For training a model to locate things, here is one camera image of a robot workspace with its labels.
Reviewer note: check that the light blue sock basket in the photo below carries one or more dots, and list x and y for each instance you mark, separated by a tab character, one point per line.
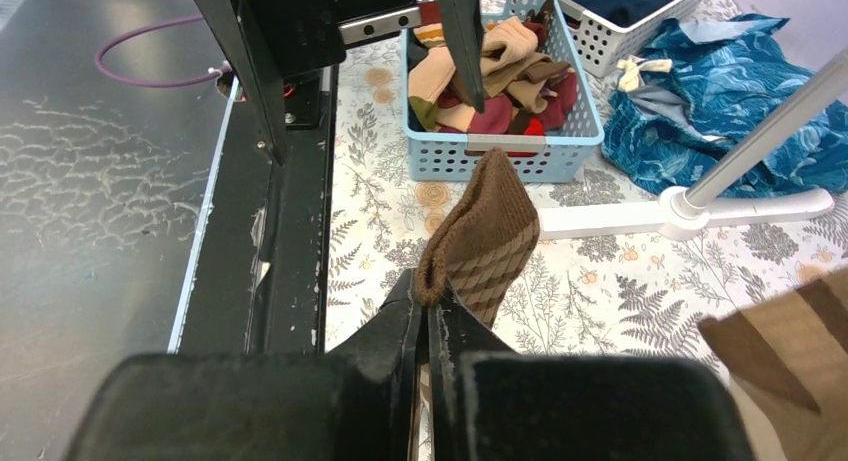
553	157

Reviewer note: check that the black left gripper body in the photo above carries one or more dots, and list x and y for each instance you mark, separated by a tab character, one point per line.
308	35

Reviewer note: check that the white plastic basket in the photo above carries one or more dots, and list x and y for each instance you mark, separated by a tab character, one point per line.
600	43

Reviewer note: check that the pile of assorted socks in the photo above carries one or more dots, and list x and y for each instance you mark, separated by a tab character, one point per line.
526	91

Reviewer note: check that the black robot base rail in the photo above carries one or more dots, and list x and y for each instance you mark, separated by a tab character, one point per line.
256	280

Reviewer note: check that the brown striped sock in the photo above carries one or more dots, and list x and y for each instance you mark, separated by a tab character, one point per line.
787	362
484	243

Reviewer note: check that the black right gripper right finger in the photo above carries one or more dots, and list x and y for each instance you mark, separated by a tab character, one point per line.
491	403

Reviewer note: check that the silver white drying rack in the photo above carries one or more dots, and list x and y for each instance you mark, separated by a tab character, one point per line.
681	213

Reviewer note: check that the blue patterned cloth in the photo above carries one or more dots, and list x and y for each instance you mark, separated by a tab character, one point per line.
725	78

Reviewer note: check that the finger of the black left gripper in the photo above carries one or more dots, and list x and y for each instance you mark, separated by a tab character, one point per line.
237	32
463	30

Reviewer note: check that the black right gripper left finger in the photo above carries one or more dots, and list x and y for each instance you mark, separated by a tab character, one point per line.
360	401

